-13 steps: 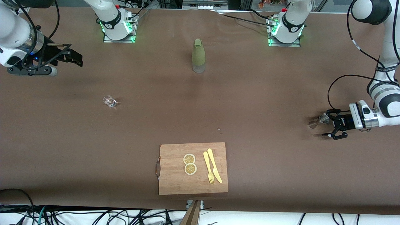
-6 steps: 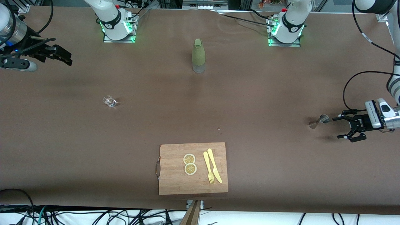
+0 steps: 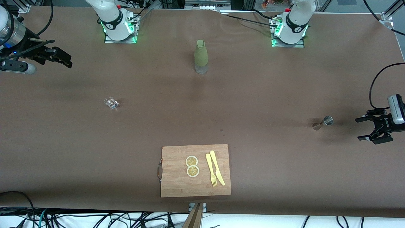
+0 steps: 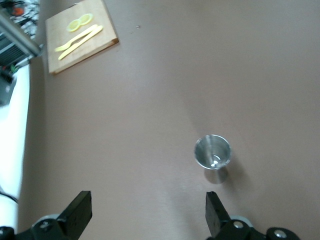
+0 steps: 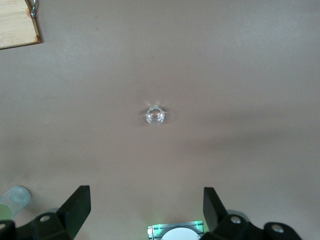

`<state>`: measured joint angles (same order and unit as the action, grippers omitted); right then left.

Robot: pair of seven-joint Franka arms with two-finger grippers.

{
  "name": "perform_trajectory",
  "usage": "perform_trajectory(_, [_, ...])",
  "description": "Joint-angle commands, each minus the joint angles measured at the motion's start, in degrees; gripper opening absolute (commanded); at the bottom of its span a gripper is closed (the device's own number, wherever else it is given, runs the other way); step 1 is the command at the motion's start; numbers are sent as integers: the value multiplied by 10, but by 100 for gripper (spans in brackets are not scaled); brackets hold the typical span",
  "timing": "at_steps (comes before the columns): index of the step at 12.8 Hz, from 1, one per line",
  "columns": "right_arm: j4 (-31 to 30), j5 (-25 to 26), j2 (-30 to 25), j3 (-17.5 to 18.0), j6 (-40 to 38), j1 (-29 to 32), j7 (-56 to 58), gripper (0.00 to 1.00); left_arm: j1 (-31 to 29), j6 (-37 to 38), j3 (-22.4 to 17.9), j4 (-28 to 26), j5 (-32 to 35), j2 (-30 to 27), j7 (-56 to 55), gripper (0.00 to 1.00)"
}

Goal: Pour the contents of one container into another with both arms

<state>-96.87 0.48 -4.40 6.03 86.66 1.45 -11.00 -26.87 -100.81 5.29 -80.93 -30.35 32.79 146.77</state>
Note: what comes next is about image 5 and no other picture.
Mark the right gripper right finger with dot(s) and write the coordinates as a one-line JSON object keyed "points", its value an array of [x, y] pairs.
{"points": [[212, 212]]}

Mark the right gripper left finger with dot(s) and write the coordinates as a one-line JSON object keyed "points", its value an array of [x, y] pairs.
{"points": [[75, 212]]}

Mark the clear glass measuring cup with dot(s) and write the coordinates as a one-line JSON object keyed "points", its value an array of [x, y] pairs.
{"points": [[155, 116]]}

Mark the green sleeved glass bottle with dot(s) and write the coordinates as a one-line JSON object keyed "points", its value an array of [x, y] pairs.
{"points": [[17, 197]]}

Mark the brown table cover sheet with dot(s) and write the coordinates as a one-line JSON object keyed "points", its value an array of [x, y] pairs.
{"points": [[175, 62]]}

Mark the wooden cutting board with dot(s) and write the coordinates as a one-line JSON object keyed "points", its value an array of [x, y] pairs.
{"points": [[15, 25]]}

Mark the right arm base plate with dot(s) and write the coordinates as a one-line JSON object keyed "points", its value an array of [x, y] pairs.
{"points": [[153, 231]]}

